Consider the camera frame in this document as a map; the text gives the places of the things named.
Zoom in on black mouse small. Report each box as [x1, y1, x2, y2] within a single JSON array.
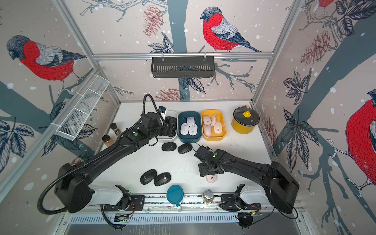
[[167, 126, 176, 138]]

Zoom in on white mouse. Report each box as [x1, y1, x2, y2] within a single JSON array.
[[187, 117, 195, 126], [180, 123, 190, 136], [189, 124, 198, 136]]

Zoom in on pink mouse top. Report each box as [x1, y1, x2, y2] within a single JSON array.
[[211, 113, 217, 126]]

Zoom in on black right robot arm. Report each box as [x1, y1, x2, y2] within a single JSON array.
[[195, 146, 299, 214]]

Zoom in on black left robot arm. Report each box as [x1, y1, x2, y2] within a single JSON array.
[[37, 106, 166, 215]]

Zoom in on white storage box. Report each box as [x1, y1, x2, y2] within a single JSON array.
[[158, 110, 178, 143]]

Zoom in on teal storage box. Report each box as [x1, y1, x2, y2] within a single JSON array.
[[177, 111, 202, 143]]

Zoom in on yellow storage box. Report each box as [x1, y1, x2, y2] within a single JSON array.
[[201, 110, 226, 141]]

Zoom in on glass jar silver lid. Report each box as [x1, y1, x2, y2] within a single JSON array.
[[202, 189, 215, 205]]

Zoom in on spice jar dark lid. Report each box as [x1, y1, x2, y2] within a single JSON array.
[[110, 123, 121, 136]]

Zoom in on spice jar brown contents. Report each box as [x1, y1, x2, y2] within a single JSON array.
[[102, 135, 115, 147]]

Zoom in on teal round lid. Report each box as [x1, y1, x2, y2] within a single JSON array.
[[166, 185, 184, 212]]

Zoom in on yellow pot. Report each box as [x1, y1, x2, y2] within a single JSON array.
[[231, 106, 260, 134]]

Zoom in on glass lid yellow knob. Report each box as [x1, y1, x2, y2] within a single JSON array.
[[233, 106, 260, 127]]

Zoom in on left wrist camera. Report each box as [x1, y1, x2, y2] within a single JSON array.
[[158, 106, 166, 114]]

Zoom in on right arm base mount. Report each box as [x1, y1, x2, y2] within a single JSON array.
[[219, 184, 261, 212]]

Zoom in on black hanging wire basket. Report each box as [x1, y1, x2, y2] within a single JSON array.
[[151, 56, 215, 78]]

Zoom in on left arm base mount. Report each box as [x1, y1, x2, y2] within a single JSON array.
[[103, 185, 146, 212]]

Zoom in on white wire mesh shelf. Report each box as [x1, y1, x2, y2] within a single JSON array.
[[55, 74, 110, 141]]

